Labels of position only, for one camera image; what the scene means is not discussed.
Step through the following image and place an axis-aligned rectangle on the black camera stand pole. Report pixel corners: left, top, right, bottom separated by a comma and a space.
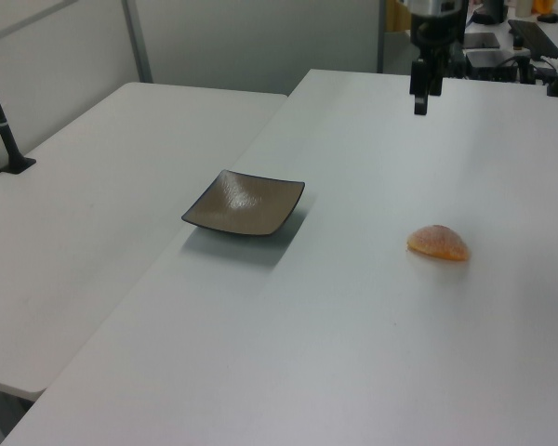
0, 47, 37, 176

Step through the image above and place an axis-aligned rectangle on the large dark tray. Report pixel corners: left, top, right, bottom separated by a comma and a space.
465, 49, 525, 71

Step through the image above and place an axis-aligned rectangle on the grey partition post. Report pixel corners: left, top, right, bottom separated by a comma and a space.
120, 0, 153, 85

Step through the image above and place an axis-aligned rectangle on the orange slice toy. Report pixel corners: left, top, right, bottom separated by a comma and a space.
405, 224, 472, 263

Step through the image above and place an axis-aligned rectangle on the small dark tray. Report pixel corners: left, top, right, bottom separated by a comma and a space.
463, 32, 501, 50

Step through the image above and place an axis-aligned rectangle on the square brown ceramic plate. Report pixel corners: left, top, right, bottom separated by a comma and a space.
181, 169, 307, 239

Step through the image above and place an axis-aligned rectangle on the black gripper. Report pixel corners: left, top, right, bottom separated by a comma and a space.
408, 12, 467, 117

